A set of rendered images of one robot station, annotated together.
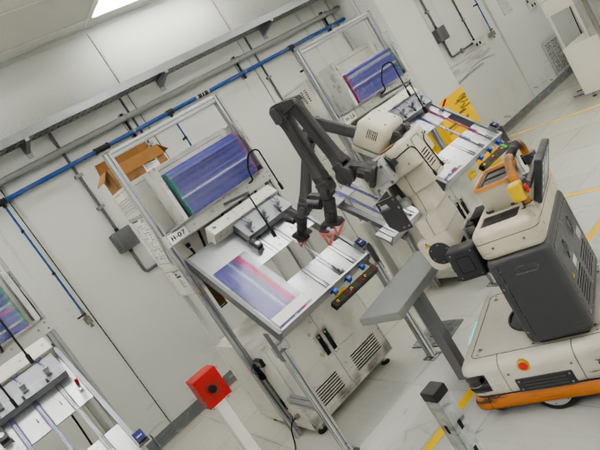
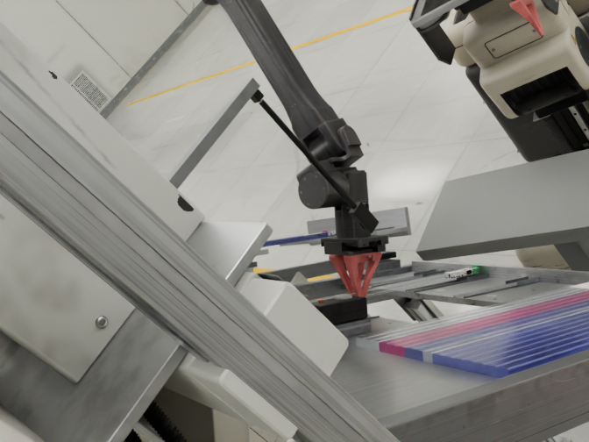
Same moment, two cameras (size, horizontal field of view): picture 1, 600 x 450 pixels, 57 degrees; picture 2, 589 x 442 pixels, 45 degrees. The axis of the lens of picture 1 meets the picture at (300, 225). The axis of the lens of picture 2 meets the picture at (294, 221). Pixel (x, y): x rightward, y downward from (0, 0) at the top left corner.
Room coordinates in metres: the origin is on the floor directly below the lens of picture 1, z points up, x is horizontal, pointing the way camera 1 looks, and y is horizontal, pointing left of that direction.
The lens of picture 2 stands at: (2.86, 1.03, 1.59)
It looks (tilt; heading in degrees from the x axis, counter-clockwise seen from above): 26 degrees down; 277
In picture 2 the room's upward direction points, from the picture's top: 44 degrees counter-clockwise
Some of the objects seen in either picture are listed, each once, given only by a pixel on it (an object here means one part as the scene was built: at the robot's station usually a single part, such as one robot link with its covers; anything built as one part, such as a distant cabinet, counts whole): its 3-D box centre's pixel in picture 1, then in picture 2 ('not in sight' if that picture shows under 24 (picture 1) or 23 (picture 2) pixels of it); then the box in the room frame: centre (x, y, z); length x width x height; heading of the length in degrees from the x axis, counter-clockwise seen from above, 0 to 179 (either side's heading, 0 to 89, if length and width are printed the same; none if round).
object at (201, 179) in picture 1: (210, 174); not in sight; (3.18, 0.28, 1.52); 0.51 x 0.13 x 0.27; 121
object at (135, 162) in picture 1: (149, 153); not in sight; (3.38, 0.52, 1.82); 0.68 x 0.30 x 0.20; 121
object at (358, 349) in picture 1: (304, 351); not in sight; (3.26, 0.39, 0.31); 0.70 x 0.65 x 0.62; 121
